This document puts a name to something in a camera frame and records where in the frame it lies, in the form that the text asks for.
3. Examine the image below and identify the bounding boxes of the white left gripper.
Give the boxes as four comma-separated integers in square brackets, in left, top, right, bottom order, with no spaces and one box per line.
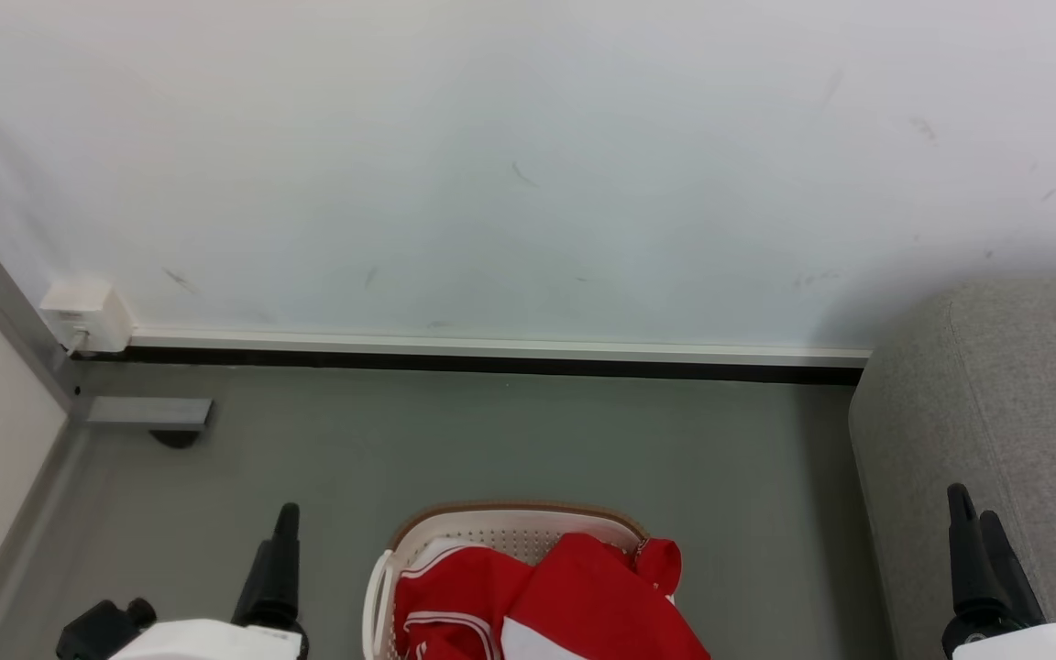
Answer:
[111,502,310,660]

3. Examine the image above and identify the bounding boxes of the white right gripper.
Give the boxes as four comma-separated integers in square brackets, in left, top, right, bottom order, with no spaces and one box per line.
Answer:
[940,483,1056,660]

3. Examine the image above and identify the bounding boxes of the red and white garment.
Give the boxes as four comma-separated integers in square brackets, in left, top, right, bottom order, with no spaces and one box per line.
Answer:
[393,533,712,660]

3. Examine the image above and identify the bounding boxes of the grey fabric sofa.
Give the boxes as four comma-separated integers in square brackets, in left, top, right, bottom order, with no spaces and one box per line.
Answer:
[848,275,1056,660]

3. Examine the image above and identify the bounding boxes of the white perforated laundry basket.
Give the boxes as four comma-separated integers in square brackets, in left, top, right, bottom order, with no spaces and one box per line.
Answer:
[361,500,677,660]

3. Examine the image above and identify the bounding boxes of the white and black baseboard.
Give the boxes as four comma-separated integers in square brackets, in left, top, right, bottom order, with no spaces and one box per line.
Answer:
[71,329,874,387]

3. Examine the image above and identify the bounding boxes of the white wall socket box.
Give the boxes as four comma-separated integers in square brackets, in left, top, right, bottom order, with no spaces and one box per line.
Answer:
[39,279,136,357]

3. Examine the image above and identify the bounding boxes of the grey metal frame leg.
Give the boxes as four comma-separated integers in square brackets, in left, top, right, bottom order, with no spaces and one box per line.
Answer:
[0,228,215,433]

